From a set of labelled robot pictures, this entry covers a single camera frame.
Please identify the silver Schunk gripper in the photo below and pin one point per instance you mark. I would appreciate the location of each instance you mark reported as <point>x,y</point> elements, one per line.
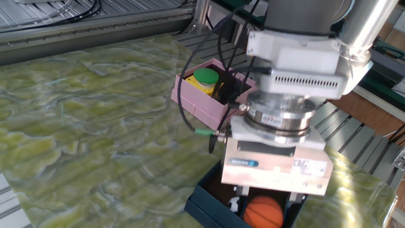
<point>272,171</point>

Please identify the orange toy basketball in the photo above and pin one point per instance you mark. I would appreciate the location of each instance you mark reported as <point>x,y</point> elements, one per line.
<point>262,212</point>

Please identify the small toy soccer ball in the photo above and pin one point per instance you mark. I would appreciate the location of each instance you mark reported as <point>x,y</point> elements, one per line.
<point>234,204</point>

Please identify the yellow push button green cap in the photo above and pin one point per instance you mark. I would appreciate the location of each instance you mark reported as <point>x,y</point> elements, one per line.
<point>205,76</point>

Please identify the dark blue cardboard box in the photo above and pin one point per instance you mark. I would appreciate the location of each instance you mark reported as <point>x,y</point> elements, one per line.
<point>202,202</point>

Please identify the pink cardboard box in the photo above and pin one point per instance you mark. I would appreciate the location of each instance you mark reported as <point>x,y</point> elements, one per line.
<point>196,101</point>

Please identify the dark power supply box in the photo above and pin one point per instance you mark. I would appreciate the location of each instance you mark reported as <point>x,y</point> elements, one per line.
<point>386,68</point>

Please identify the white wrist adapter block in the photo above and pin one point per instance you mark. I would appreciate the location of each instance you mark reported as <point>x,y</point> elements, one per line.
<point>300,60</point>

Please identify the green marble pattern mat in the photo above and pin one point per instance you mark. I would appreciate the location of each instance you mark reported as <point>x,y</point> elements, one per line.
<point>95,126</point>

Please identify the silver corner bracket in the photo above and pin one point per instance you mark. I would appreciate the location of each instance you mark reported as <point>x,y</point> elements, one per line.
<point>400,161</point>

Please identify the grey aluminium rail beam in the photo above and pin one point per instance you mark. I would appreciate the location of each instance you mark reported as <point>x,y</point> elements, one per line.
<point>63,41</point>

